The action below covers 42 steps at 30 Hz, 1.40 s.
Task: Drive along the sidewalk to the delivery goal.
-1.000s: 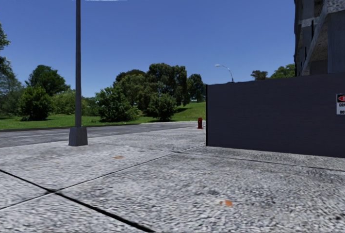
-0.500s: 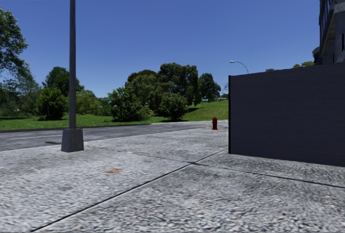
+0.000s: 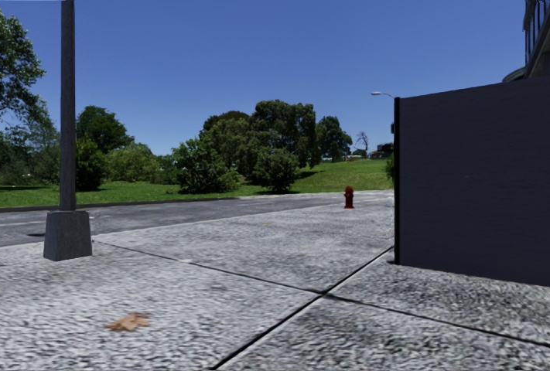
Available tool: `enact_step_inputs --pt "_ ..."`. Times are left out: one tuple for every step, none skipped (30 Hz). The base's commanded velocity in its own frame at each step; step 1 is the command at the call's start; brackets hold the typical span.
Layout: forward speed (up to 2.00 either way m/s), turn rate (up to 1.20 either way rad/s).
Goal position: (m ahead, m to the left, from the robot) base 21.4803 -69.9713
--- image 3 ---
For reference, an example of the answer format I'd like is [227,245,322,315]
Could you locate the trees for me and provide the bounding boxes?
[0,0,371,196]

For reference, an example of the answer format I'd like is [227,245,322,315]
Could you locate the dark building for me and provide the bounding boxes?
[393,73,550,291]

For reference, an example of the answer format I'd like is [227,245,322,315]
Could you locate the grey pole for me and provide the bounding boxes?
[43,0,94,262]

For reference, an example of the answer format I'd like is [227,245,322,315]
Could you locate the pale concrete building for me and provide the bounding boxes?
[502,0,550,83]

